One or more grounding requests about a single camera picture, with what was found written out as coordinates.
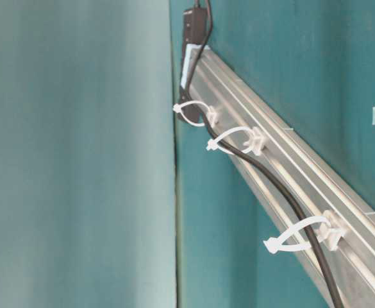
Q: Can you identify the black USB cable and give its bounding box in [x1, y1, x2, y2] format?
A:
[180, 0, 345, 308]

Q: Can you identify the black USB hub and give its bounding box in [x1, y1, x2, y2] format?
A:
[176, 8, 213, 126]

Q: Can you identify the teal table cloth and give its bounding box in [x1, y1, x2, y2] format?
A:
[175, 1, 375, 307]

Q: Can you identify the white ring near hub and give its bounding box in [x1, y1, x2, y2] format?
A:
[171, 100, 222, 128]

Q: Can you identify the white middle ring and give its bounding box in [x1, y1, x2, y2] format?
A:
[205, 126, 267, 157]

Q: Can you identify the white ring far from hub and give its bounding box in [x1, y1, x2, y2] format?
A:
[263, 210, 347, 255]

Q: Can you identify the aluminium rail profile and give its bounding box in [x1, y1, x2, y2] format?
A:
[176, 47, 375, 307]

